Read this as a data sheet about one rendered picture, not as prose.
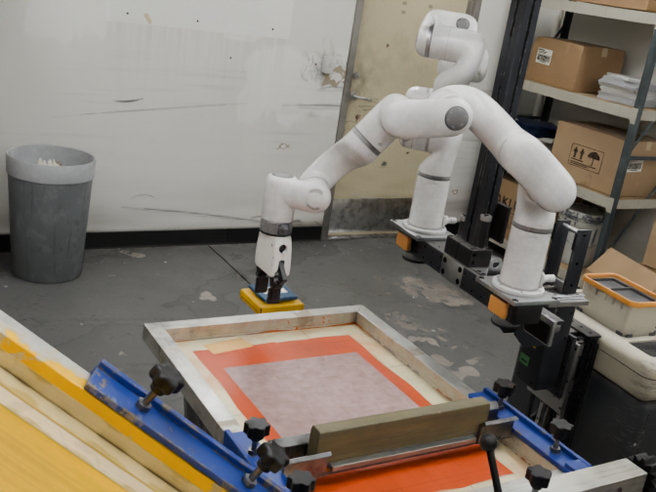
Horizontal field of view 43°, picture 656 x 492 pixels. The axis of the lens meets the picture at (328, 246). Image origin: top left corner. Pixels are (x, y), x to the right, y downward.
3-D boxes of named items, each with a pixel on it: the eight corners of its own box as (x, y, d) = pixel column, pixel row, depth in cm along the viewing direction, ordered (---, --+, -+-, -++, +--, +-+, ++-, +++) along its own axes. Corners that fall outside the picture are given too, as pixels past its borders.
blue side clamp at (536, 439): (462, 418, 175) (469, 389, 173) (480, 415, 178) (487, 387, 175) (564, 502, 151) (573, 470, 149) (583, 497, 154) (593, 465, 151)
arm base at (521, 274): (531, 276, 209) (545, 219, 205) (563, 296, 199) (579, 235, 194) (481, 278, 203) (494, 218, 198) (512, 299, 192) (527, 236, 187)
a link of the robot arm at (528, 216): (544, 222, 201) (559, 158, 196) (561, 239, 189) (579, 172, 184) (506, 218, 200) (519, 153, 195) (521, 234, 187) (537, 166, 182)
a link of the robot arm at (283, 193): (331, 176, 191) (334, 185, 182) (324, 219, 195) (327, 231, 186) (266, 167, 190) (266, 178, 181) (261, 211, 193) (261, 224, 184)
